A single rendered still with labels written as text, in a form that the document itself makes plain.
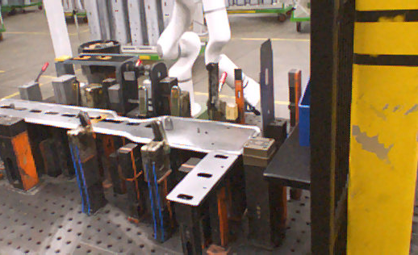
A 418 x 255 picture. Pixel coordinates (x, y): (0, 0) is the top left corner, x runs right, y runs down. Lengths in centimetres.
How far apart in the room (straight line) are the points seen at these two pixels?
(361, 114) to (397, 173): 11
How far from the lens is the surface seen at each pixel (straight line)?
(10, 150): 192
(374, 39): 69
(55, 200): 187
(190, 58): 216
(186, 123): 159
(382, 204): 80
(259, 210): 136
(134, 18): 645
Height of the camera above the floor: 162
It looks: 20 degrees down
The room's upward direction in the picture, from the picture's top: 7 degrees counter-clockwise
